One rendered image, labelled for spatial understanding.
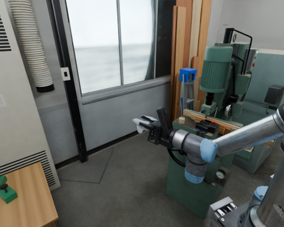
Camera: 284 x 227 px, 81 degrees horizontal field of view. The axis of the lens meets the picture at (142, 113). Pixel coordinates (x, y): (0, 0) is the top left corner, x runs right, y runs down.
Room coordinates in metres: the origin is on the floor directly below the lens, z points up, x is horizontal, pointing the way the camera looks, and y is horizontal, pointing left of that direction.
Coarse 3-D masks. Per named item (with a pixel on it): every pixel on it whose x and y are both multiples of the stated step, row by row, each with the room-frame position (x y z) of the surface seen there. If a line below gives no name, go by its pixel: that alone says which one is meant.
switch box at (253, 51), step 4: (252, 48) 1.39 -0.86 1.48; (256, 48) 1.39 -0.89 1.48; (252, 52) 1.33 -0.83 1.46; (252, 56) 1.33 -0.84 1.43; (256, 56) 1.38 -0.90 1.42; (244, 60) 1.36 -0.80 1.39; (248, 60) 1.34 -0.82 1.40; (252, 60) 1.32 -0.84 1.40; (244, 64) 1.35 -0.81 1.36; (248, 64) 1.34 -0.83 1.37; (252, 64) 1.35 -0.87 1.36; (248, 68) 1.33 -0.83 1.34; (252, 68) 1.38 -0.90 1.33
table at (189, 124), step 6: (174, 120) 1.29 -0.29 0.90; (186, 120) 1.28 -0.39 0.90; (192, 120) 1.28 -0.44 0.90; (174, 126) 1.25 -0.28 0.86; (180, 126) 1.21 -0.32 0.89; (186, 126) 1.18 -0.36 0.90; (192, 126) 1.18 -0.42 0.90; (240, 150) 0.90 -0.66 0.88; (246, 150) 0.88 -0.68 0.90; (252, 150) 0.91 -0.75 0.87; (246, 156) 0.87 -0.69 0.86
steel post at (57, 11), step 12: (48, 0) 1.73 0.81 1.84; (60, 12) 1.78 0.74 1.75; (60, 24) 1.77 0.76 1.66; (60, 36) 1.75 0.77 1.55; (60, 48) 1.73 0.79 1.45; (60, 60) 1.73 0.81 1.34; (72, 72) 1.79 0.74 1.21; (72, 84) 1.77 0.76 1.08; (72, 96) 1.75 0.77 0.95; (72, 108) 1.74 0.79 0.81; (72, 120) 1.74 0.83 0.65; (84, 144) 1.78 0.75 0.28; (84, 156) 1.76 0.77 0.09
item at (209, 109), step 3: (213, 102) 1.29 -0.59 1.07; (204, 105) 1.22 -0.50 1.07; (207, 105) 1.22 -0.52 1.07; (210, 105) 1.22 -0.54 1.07; (213, 105) 1.23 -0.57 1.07; (201, 108) 1.23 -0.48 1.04; (204, 108) 1.21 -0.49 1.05; (207, 108) 1.19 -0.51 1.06; (210, 108) 1.18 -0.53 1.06; (213, 108) 1.24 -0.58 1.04; (207, 111) 1.19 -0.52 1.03; (210, 111) 1.19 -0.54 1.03; (213, 111) 1.25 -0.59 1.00; (207, 114) 1.19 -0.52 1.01
